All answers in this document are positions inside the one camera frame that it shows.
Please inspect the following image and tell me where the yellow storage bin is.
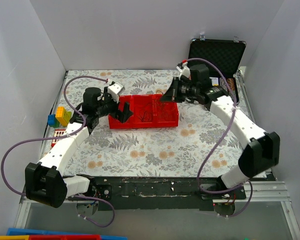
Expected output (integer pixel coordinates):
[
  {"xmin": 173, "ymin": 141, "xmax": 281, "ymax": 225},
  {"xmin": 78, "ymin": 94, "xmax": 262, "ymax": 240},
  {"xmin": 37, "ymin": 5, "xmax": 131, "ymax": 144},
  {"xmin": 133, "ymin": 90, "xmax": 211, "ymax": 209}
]
[{"xmin": 0, "ymin": 235, "xmax": 30, "ymax": 240}]

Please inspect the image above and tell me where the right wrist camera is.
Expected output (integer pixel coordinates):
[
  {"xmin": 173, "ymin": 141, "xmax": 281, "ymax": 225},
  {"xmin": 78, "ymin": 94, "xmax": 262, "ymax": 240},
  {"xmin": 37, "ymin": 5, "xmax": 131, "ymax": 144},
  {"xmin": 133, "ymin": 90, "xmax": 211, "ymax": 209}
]
[{"xmin": 176, "ymin": 60, "xmax": 191, "ymax": 80}]

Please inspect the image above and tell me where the red storage bin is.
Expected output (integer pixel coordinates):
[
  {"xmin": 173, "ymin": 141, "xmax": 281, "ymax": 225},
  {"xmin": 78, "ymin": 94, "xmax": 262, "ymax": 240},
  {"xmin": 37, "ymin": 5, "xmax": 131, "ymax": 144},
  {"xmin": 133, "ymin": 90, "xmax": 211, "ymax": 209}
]
[{"xmin": 28, "ymin": 234, "xmax": 102, "ymax": 240}]

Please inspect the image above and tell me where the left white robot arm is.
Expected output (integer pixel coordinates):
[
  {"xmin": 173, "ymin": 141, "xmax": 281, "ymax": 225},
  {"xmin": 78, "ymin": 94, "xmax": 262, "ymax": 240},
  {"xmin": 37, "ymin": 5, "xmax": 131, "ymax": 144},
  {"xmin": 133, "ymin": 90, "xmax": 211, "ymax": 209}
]
[{"xmin": 25, "ymin": 82, "xmax": 133, "ymax": 208}]

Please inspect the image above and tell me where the red white toy block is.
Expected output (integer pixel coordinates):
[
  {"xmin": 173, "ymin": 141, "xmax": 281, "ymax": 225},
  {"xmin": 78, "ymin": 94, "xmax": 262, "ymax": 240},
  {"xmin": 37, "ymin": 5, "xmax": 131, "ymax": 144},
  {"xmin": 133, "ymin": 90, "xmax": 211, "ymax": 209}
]
[{"xmin": 51, "ymin": 129, "xmax": 66, "ymax": 147}]

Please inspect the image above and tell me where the black poker chip case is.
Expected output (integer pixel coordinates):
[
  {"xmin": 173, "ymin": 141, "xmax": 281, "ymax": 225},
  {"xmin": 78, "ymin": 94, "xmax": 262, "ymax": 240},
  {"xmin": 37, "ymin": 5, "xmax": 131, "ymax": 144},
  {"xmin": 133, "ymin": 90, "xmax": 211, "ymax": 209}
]
[{"xmin": 188, "ymin": 38, "xmax": 247, "ymax": 103}]

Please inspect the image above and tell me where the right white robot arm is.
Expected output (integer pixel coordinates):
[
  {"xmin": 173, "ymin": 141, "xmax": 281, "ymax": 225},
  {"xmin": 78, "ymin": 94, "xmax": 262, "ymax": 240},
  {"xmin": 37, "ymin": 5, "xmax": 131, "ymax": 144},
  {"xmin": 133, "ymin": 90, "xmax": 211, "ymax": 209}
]
[{"xmin": 160, "ymin": 61, "xmax": 280, "ymax": 199}]

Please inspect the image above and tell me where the blue toy brick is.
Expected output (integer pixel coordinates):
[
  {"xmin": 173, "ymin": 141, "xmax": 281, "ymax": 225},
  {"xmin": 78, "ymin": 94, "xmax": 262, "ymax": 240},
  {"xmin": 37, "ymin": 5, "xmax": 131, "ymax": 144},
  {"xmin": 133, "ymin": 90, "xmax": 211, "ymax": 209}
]
[{"xmin": 47, "ymin": 114, "xmax": 60, "ymax": 128}]

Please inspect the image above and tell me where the red three-compartment tray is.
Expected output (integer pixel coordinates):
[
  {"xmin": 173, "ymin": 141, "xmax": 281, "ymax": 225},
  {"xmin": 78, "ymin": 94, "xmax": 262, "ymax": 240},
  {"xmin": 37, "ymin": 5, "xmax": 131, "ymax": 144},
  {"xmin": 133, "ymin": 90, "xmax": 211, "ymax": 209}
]
[{"xmin": 108, "ymin": 94, "xmax": 179, "ymax": 130}]

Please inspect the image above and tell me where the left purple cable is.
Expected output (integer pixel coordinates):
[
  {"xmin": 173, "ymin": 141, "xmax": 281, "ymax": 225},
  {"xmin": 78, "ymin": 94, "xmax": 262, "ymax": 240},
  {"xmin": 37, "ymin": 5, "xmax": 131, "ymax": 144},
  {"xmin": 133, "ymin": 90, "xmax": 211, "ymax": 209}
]
[{"xmin": 1, "ymin": 76, "xmax": 116, "ymax": 228}]

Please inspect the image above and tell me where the yellow toy brick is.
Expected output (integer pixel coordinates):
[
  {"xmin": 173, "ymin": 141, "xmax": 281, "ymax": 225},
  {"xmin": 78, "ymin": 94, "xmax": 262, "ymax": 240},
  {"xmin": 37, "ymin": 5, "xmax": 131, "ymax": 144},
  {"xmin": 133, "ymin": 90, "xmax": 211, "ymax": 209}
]
[{"xmin": 55, "ymin": 106, "xmax": 72, "ymax": 127}]

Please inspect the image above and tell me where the green toy brick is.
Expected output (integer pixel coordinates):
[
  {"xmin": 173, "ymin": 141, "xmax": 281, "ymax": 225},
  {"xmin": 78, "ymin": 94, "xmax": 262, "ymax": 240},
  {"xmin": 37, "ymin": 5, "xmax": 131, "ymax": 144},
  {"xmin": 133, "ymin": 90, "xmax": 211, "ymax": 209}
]
[{"xmin": 55, "ymin": 111, "xmax": 72, "ymax": 127}]

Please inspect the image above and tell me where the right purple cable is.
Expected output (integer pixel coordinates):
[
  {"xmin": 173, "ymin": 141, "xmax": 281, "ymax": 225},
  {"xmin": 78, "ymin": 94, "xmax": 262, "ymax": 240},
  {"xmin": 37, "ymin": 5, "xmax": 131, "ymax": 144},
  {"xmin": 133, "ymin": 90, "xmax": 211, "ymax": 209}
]
[{"xmin": 182, "ymin": 57, "xmax": 253, "ymax": 218}]

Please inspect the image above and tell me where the purple cable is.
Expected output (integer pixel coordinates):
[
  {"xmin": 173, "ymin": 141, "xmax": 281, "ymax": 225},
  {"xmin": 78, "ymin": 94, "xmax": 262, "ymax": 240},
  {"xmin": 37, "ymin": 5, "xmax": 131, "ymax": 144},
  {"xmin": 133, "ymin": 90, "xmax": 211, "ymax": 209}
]
[
  {"xmin": 1, "ymin": 76, "xmax": 116, "ymax": 228},
  {"xmin": 182, "ymin": 57, "xmax": 253, "ymax": 218}
]

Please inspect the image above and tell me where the blue storage bin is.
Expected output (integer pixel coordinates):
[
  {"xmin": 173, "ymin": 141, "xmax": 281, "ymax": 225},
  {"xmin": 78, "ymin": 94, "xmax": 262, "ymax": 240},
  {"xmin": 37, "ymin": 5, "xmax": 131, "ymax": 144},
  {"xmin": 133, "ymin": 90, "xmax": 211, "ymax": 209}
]
[{"xmin": 6, "ymin": 228, "xmax": 128, "ymax": 240}]

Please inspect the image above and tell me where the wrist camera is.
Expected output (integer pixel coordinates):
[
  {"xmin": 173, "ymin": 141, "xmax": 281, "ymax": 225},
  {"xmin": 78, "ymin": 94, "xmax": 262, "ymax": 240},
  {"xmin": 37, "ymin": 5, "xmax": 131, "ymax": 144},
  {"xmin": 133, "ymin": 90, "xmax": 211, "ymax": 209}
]
[
  {"xmin": 107, "ymin": 82, "xmax": 125, "ymax": 103},
  {"xmin": 176, "ymin": 60, "xmax": 191, "ymax": 80}
]

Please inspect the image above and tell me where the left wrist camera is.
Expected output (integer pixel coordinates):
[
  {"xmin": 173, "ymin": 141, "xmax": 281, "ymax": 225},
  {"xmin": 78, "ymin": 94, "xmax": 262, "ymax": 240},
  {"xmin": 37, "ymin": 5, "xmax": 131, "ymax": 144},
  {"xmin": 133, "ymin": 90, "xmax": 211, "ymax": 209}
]
[{"xmin": 107, "ymin": 82, "xmax": 125, "ymax": 103}]

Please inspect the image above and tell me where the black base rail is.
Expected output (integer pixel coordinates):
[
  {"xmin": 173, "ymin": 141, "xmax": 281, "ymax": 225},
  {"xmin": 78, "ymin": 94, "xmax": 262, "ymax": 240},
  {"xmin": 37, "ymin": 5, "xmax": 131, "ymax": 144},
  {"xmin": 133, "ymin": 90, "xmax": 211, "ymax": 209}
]
[{"xmin": 84, "ymin": 176, "xmax": 247, "ymax": 211}]

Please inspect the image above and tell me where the playing card deck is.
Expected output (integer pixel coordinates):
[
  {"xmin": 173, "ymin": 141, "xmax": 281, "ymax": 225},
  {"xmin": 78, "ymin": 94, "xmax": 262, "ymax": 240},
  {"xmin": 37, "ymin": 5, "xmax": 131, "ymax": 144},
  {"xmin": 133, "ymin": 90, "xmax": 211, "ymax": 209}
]
[{"xmin": 210, "ymin": 77, "xmax": 219, "ymax": 85}]

